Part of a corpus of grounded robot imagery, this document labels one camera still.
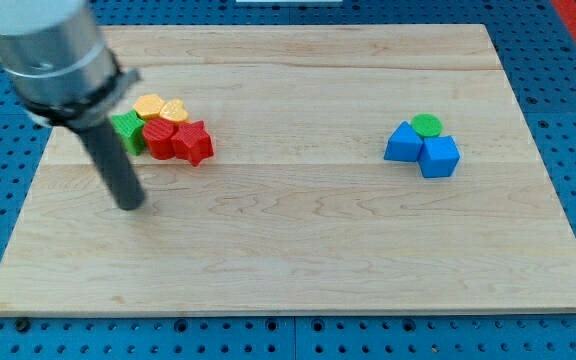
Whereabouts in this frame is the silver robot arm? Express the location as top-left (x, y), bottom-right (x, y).
top-left (0, 0), bottom-right (140, 131)

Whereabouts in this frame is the blue triangle block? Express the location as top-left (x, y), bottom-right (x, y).
top-left (383, 121), bottom-right (423, 162)

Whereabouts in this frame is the light wooden board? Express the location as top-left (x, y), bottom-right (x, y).
top-left (0, 24), bottom-right (576, 318)

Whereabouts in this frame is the red star block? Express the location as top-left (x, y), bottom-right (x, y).
top-left (171, 120), bottom-right (214, 167)

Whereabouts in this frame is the yellow heart block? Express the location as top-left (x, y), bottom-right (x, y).
top-left (159, 99), bottom-right (190, 124)

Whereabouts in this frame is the red cylinder block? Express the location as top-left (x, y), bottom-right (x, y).
top-left (142, 118), bottom-right (175, 160)

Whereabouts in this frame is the green cylinder block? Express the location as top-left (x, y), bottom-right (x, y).
top-left (410, 113), bottom-right (443, 138)

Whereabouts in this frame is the blue cube block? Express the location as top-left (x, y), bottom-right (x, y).
top-left (418, 136), bottom-right (461, 178)

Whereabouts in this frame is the yellow hexagon block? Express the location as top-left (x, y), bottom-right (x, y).
top-left (132, 94), bottom-right (166, 121)

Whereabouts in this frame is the green star block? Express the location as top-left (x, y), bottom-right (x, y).
top-left (111, 110), bottom-right (146, 155)

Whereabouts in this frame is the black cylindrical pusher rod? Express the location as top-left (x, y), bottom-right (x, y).
top-left (75, 119), bottom-right (146, 211)

